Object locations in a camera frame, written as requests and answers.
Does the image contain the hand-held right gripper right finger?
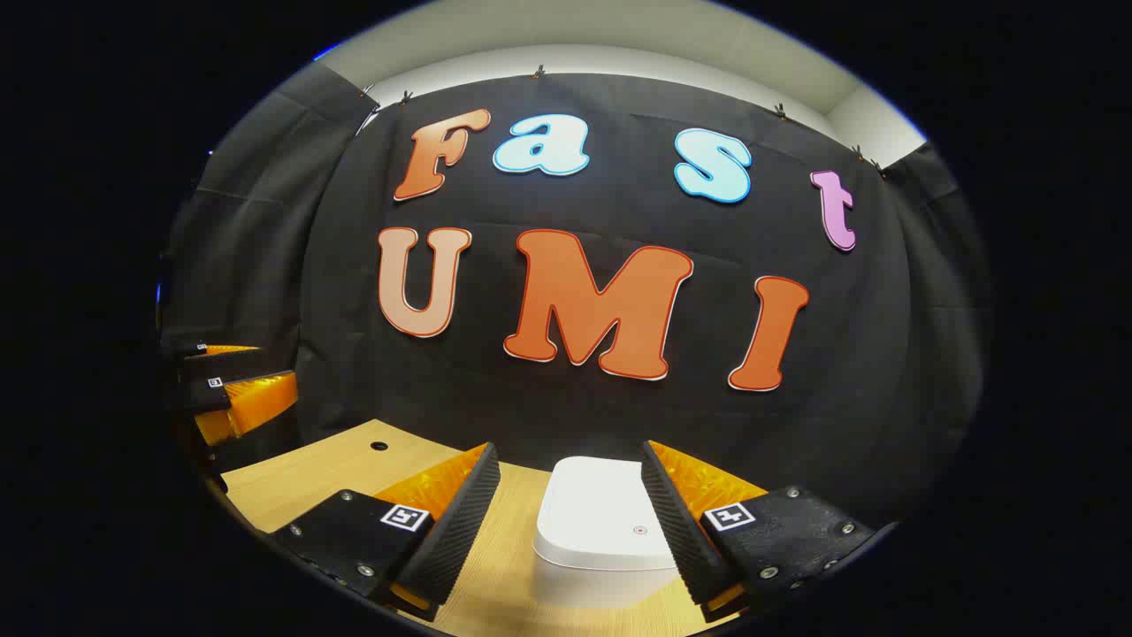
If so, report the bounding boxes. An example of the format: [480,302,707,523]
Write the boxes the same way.
[640,440,876,625]

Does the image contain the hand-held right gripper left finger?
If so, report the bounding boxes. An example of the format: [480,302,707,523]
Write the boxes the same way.
[270,441,502,623]

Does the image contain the white desktop garbage bin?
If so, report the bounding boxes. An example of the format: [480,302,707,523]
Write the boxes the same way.
[532,456,686,611]

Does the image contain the wooden desktop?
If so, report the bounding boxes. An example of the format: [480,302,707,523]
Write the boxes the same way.
[219,418,744,637]

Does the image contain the black backdrop cloth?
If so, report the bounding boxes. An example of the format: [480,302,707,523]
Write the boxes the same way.
[159,60,987,532]

